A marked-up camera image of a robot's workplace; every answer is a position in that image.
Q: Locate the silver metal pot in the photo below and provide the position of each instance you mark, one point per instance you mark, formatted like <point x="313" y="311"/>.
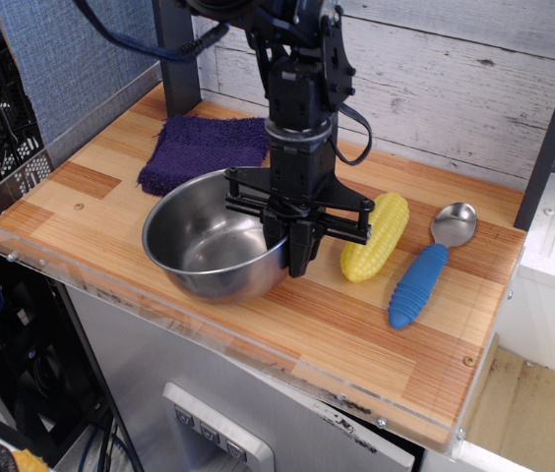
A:
<point x="212" y="253"/>

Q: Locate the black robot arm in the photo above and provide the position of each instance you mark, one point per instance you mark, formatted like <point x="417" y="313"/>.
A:
<point x="307" y="79"/>

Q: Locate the silver toy fridge cabinet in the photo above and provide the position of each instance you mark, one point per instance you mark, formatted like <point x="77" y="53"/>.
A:
<point x="187" y="405"/>

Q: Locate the clear acrylic table guard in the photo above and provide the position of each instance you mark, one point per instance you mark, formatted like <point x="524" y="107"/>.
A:
<point x="319" y="334"/>

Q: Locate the blue handled metal spoon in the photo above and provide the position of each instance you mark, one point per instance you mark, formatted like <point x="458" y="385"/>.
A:
<point x="453" y="226"/>

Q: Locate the yellow plastic corn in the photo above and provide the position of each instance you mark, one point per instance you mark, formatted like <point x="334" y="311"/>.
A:
<point x="388" y="222"/>

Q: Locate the blue fabric partition panel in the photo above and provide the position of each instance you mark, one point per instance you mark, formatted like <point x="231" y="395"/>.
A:
<point x="67" y="68"/>

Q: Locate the purple rag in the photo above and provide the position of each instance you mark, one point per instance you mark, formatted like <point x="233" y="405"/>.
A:
<point x="190" y="146"/>

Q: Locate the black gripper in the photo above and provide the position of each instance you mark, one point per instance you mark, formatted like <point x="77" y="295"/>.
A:
<point x="299" y="196"/>

